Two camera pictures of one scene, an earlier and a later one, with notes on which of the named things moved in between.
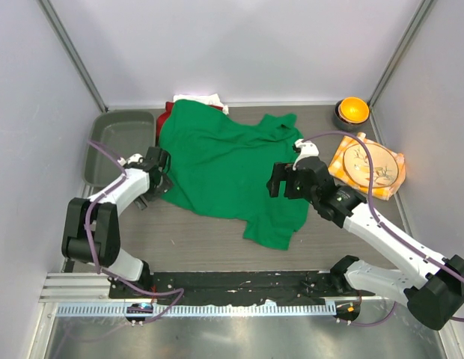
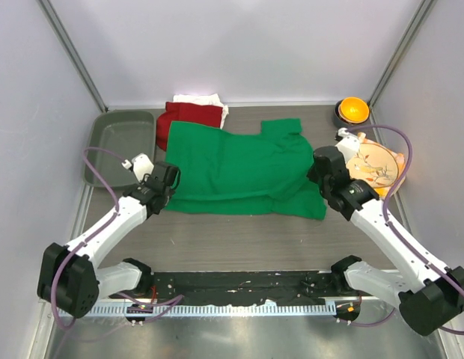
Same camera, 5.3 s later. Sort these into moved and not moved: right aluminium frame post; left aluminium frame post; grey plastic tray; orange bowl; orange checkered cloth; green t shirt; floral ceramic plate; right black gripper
Moved: orange checkered cloth; right black gripper; green t shirt
Not moved: right aluminium frame post; floral ceramic plate; orange bowl; grey plastic tray; left aluminium frame post
